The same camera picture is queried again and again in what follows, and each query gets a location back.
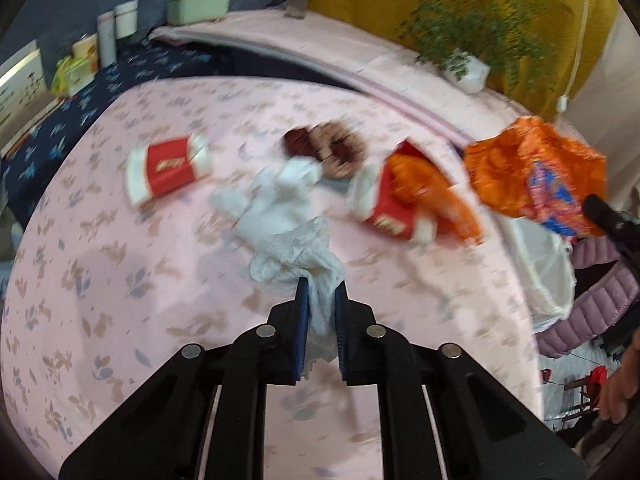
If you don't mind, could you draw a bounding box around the red paper envelope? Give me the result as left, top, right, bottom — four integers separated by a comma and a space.
392, 139, 438, 170

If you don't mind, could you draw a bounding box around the small yellow box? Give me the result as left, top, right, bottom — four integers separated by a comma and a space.
72, 34, 99, 74

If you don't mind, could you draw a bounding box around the green packet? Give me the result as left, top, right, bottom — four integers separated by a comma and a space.
51, 56, 96, 98

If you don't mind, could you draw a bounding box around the pale pink dotted cloth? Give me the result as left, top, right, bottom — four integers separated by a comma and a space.
150, 9, 529, 148

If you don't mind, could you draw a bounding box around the beige hanging curtain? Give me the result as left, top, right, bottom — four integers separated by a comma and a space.
565, 11, 639, 207

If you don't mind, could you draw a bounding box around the white cosmetic jar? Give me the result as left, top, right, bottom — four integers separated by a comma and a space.
114, 0, 139, 40

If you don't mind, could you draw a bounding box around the orange snack wrapper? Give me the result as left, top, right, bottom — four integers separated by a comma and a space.
464, 116, 606, 238

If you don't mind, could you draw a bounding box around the white power cord with switch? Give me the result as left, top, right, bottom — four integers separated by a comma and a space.
553, 0, 594, 122

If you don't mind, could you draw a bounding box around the person's right hand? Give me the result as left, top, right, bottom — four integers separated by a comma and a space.
599, 330, 640, 424

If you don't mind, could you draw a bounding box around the white lined trash bin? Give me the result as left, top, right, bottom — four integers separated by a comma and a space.
496, 216, 576, 334

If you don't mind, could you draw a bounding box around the pink bunny print tablecloth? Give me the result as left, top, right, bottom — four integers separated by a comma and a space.
1, 77, 542, 474

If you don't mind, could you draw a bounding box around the dark red velvet scrunchie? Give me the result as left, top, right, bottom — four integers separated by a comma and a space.
282, 122, 368, 179

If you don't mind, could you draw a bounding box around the white cosmetic bottle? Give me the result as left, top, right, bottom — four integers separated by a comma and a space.
96, 11, 117, 67

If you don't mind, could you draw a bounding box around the white picture frame card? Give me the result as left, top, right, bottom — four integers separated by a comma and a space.
0, 41, 60, 156

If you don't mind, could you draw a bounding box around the green potted plant white pot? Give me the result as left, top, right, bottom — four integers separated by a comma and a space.
397, 0, 555, 94

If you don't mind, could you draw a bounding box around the mint green tissue box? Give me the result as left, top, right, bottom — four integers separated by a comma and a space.
166, 0, 230, 26

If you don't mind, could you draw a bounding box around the white tissue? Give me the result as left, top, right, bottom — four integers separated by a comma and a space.
248, 216, 346, 363

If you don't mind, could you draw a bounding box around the navy floral cloth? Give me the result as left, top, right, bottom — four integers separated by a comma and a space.
1, 40, 218, 226

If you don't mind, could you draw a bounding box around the pink puffer jacket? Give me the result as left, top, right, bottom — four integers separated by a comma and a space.
536, 237, 639, 359

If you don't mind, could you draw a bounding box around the small red white paper cup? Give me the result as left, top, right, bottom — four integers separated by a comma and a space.
125, 134, 213, 208

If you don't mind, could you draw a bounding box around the mustard yellow hanging cloth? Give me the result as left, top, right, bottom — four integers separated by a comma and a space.
309, 0, 618, 119

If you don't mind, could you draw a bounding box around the orange plastic bag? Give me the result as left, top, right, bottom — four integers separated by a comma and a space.
386, 154, 484, 245

